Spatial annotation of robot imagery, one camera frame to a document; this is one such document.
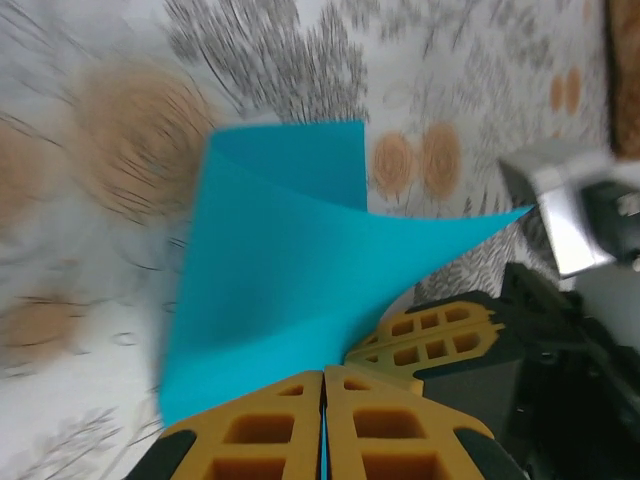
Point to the floral patterned table mat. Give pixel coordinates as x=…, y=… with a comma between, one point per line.
x=450, y=75

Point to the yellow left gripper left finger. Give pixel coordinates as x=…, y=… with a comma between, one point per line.
x=250, y=435

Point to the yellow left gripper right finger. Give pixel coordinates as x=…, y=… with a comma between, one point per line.
x=400, y=435

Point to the blue cloth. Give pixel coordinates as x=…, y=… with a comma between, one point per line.
x=275, y=275

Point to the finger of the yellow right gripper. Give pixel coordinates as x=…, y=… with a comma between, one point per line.
x=475, y=322
x=385, y=362

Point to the brown plush teddy bear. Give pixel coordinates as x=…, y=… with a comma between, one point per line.
x=627, y=75

